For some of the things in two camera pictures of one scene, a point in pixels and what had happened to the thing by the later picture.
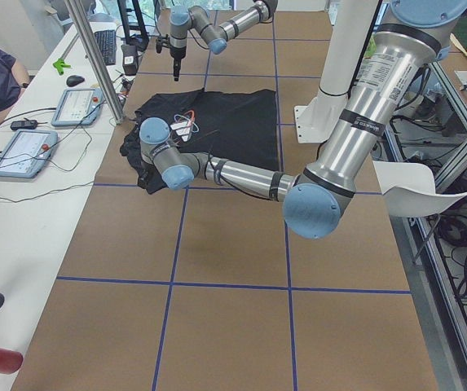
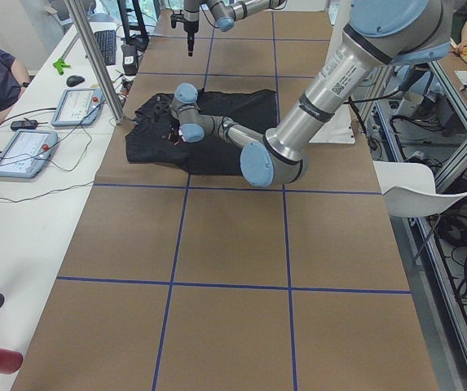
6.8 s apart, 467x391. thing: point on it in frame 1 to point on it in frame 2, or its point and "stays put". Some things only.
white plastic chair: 409,190 stays put
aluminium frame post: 95,57 stays put
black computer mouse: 74,81 stays put
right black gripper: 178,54 to 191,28
